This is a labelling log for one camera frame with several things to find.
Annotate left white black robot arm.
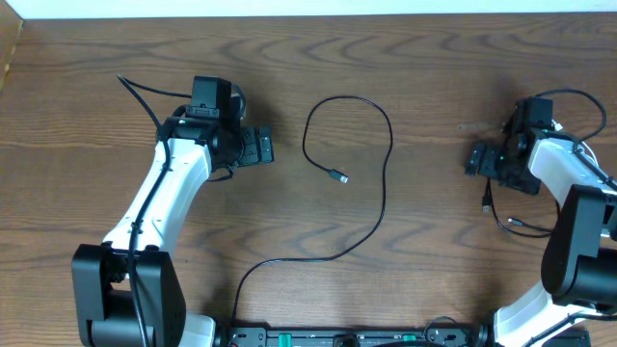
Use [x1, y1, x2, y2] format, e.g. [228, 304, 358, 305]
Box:
[71, 117, 274, 346]

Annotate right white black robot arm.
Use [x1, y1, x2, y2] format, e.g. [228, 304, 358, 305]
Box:
[466, 131, 616, 346]

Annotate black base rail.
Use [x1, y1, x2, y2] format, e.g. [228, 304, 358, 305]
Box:
[211, 317, 497, 347]

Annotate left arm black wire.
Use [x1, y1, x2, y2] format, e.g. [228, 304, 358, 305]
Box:
[117, 73, 194, 347]

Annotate black USB cable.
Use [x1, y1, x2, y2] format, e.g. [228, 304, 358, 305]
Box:
[229, 94, 394, 329]
[481, 177, 563, 240]

